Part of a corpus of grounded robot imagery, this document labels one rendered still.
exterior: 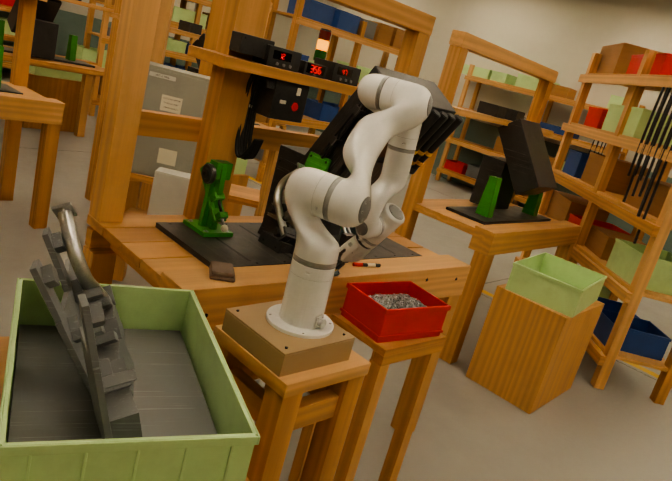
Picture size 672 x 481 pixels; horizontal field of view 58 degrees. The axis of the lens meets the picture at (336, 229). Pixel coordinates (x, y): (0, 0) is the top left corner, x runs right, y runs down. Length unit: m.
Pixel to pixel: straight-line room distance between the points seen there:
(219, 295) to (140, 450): 0.85
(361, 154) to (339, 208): 0.17
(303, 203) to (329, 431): 0.67
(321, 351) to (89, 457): 0.72
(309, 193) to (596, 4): 10.39
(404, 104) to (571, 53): 10.01
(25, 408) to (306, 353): 0.65
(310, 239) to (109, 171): 0.92
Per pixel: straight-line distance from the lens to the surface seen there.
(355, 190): 1.52
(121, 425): 1.23
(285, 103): 2.43
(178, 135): 2.44
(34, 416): 1.33
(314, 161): 2.33
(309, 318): 1.64
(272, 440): 1.64
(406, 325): 2.07
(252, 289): 1.94
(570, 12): 11.84
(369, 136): 1.65
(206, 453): 1.15
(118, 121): 2.22
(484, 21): 12.51
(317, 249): 1.57
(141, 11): 2.19
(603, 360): 4.52
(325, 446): 1.85
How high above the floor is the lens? 1.62
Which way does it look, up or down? 15 degrees down
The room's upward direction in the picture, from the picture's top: 15 degrees clockwise
